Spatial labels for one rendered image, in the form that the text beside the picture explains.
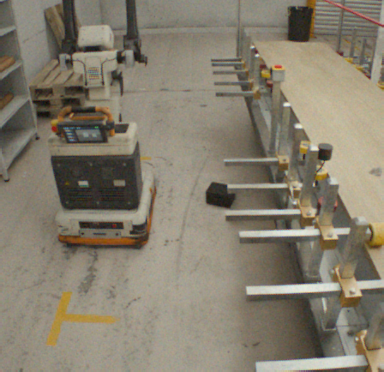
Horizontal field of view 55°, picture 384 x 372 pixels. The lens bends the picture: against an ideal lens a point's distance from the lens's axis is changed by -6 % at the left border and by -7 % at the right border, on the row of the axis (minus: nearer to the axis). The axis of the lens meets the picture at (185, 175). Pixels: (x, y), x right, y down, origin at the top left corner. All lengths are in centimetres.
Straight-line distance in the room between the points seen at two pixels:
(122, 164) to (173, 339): 106
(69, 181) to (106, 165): 28
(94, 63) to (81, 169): 67
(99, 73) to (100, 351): 165
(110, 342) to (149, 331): 22
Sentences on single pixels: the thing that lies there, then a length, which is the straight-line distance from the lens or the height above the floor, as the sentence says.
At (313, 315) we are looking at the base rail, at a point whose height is 70.
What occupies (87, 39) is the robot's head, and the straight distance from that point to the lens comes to 259.
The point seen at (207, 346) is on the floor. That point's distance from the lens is 218.
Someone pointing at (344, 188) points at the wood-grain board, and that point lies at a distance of 175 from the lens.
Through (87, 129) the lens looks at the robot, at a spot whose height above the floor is 91.
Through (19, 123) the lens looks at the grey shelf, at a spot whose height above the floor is 20.
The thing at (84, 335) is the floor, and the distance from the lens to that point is 230.
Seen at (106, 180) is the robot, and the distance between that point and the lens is 249.
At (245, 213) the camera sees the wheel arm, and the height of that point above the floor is 86.
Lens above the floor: 181
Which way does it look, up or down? 32 degrees down
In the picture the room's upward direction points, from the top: 2 degrees counter-clockwise
